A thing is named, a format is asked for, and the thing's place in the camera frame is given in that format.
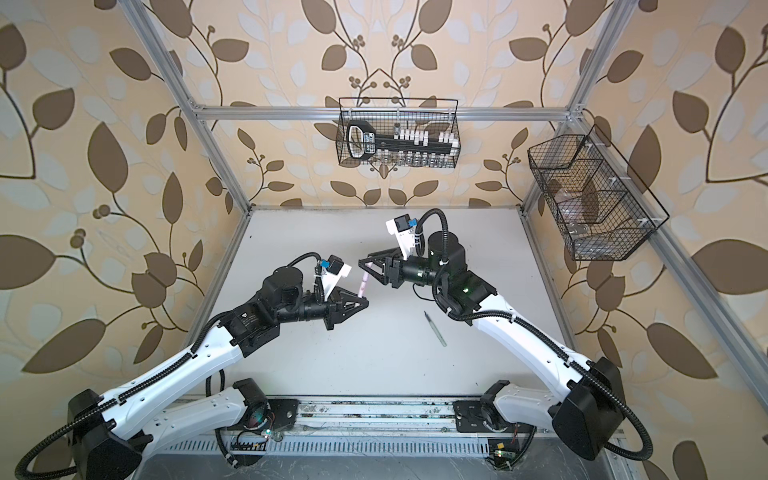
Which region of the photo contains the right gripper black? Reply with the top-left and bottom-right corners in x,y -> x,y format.
361,247 -> 448,292

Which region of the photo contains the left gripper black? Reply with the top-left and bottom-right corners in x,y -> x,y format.
273,284 -> 369,331

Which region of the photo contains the pink fountain pen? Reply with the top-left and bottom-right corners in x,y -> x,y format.
357,262 -> 372,298

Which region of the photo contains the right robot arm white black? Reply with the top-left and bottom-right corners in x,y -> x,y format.
358,208 -> 654,461

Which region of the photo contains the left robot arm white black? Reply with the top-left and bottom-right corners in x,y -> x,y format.
14,252 -> 369,479

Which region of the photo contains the black socket holder tool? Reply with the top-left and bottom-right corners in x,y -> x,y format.
341,120 -> 461,160

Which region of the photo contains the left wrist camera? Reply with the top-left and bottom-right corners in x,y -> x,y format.
315,255 -> 351,301

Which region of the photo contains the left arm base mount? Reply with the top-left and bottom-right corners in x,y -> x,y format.
231,398 -> 300,433

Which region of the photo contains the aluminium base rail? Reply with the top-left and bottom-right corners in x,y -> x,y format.
161,394 -> 625,460

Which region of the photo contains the rear wire basket black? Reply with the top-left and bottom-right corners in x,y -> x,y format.
335,95 -> 462,169

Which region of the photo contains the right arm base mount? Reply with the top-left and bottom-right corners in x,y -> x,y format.
453,400 -> 533,436

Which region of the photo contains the side wire basket black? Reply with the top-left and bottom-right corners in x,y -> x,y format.
527,125 -> 670,261

